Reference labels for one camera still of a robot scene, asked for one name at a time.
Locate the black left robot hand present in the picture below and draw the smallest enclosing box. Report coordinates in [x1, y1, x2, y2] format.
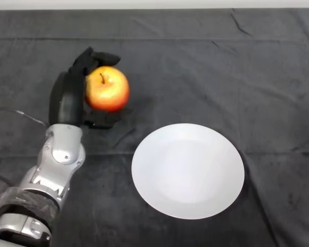
[48, 46, 133, 130]

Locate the red yellow apple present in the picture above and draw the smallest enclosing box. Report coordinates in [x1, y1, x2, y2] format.
[84, 66, 130, 112]

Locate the round white plate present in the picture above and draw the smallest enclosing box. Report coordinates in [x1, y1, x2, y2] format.
[131, 123, 246, 220]

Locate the black cloth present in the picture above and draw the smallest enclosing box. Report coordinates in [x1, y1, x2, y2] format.
[0, 9, 309, 247]

